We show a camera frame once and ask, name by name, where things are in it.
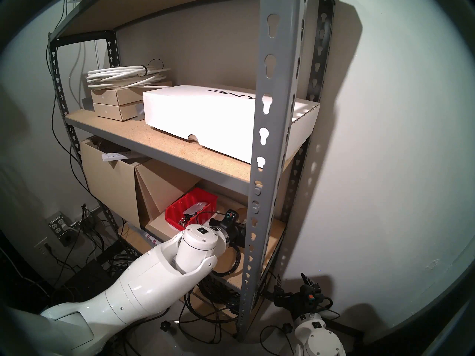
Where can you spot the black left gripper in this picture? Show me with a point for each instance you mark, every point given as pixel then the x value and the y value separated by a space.
pixel 233 229

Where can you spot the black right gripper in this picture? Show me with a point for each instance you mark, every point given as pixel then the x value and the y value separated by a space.
pixel 302 301

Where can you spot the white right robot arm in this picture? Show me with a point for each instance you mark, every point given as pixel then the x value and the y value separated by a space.
pixel 315 336

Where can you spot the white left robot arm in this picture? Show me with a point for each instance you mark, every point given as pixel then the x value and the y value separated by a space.
pixel 148 281

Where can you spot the grey metal rack shelf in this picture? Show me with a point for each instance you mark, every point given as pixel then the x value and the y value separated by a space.
pixel 274 99

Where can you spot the black star knob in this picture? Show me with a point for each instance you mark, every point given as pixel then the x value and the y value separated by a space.
pixel 167 326
pixel 287 328

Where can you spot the small metal parts pile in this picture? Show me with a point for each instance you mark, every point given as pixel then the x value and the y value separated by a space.
pixel 183 221

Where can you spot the red plastic bin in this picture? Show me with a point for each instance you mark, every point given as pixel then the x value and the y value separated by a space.
pixel 178 210

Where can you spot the pink white packaged tube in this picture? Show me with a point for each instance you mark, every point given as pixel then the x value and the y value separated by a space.
pixel 151 240

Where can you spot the flat cardboard box open lid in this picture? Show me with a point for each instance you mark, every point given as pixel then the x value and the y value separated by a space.
pixel 159 188

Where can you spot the large white PNY box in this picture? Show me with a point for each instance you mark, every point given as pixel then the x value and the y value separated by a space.
pixel 200 114

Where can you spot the large open cardboard box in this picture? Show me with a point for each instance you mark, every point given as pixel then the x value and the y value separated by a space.
pixel 107 188

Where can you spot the white power strip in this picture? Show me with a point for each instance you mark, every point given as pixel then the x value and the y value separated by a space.
pixel 113 156

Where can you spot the black box on floor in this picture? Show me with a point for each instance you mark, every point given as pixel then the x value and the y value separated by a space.
pixel 85 273

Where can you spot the small flat cardboard box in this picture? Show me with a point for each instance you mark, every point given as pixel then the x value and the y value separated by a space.
pixel 111 112
pixel 115 96

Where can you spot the grey wall power outlet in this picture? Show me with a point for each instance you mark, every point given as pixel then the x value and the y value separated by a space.
pixel 59 229

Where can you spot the white wall plate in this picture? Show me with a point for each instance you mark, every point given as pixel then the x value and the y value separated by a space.
pixel 41 246

